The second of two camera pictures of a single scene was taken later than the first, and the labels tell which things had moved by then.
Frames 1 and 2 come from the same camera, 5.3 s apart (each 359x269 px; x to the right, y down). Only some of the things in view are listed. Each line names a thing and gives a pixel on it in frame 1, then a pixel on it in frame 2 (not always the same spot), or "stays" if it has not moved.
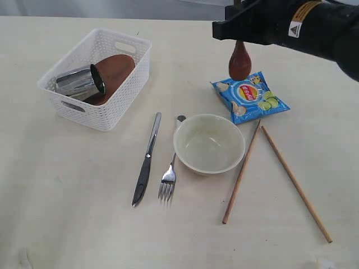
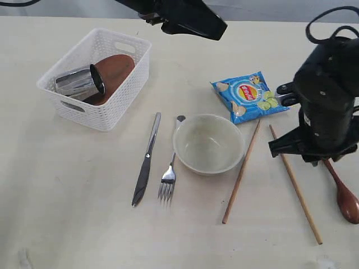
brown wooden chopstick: (296, 185) to (297, 189)
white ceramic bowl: (208, 143) stays
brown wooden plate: (113, 70) stays
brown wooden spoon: (240, 61) to (348, 202)
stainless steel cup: (81, 83) stays
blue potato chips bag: (249, 98) stays
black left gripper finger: (253, 21) to (190, 17)
